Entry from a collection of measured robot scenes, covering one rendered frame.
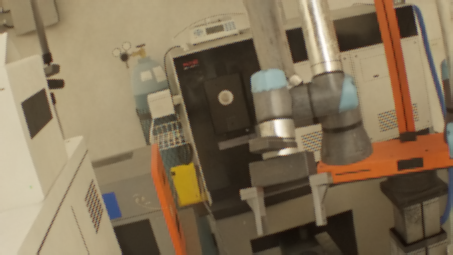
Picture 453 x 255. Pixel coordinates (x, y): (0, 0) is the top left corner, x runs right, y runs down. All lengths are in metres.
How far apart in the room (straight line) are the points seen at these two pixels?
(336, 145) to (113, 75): 2.30
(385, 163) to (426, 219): 0.22
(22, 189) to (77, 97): 2.88
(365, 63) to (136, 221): 1.30
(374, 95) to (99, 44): 1.81
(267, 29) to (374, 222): 1.53
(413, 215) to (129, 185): 0.94
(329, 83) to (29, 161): 0.73
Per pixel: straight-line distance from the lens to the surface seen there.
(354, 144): 1.41
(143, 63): 3.16
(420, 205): 1.47
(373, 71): 2.53
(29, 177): 0.67
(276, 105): 1.09
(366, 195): 2.58
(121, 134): 3.55
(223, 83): 2.36
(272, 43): 1.34
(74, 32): 3.51
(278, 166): 1.08
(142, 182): 1.82
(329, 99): 1.18
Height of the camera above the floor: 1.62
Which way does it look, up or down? 13 degrees down
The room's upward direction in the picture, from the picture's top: 14 degrees counter-clockwise
